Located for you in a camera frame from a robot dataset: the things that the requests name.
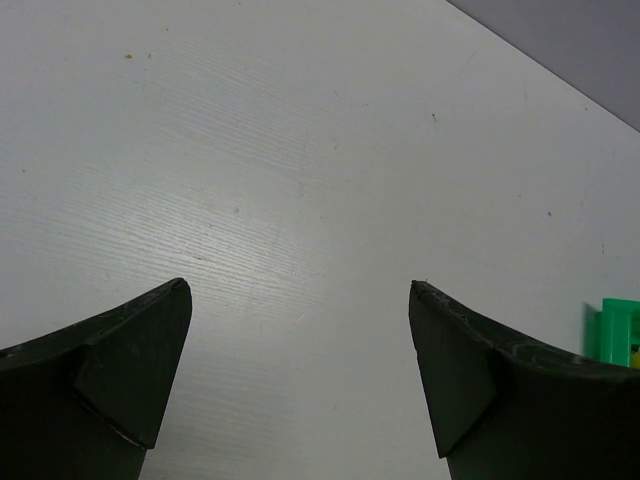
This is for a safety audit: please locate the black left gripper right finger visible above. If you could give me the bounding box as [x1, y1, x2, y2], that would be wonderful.
[409, 281, 639, 479]

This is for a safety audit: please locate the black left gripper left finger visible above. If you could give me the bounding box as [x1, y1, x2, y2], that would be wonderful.
[1, 278, 192, 479]

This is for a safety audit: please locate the green plastic bin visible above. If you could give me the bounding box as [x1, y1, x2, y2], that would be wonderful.
[584, 298, 639, 368]

